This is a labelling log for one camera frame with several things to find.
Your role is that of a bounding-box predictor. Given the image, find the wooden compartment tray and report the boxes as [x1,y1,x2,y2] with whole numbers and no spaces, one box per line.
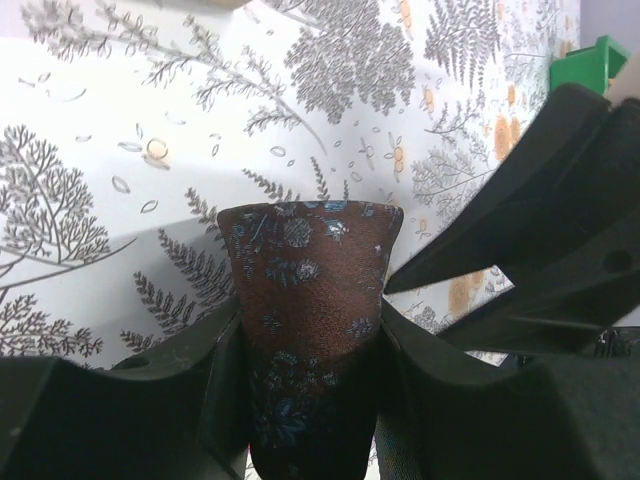
[202,0,250,10]

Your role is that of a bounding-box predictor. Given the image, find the green plastic bin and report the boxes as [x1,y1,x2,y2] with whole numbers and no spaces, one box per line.
[549,36,631,94]

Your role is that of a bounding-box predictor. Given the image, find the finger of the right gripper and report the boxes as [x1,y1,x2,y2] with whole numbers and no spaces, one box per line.
[385,84,610,294]
[439,99,639,355]

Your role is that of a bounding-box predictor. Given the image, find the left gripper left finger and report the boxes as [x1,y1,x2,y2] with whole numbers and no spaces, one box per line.
[1,299,248,479]

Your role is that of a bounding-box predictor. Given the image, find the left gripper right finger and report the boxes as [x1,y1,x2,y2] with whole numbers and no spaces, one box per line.
[375,305,639,479]

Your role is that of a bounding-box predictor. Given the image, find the dark brown patterned tie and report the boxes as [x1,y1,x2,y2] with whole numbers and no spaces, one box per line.
[218,200,404,479]

